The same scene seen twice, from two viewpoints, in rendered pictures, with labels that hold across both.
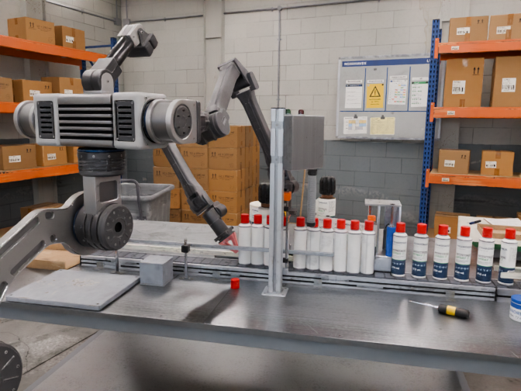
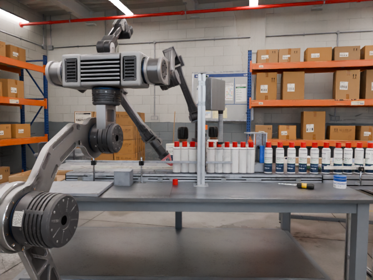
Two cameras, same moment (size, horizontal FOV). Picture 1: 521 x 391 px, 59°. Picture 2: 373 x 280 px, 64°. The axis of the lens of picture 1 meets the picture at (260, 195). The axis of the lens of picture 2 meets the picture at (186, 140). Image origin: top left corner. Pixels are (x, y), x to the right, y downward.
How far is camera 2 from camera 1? 0.47 m
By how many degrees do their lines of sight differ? 13
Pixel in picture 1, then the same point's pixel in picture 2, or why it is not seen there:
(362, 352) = (264, 208)
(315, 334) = (238, 198)
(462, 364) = (318, 208)
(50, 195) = not seen: outside the picture
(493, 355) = (336, 199)
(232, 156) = (130, 130)
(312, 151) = (220, 100)
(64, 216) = (84, 130)
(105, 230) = (111, 137)
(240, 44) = not seen: hidden behind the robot
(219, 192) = (121, 155)
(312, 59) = not seen: hidden behind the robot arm
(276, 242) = (201, 154)
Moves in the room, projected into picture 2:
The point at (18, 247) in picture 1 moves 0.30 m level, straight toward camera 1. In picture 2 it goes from (64, 143) to (94, 149)
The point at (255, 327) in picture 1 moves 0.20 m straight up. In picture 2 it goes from (202, 198) to (202, 158)
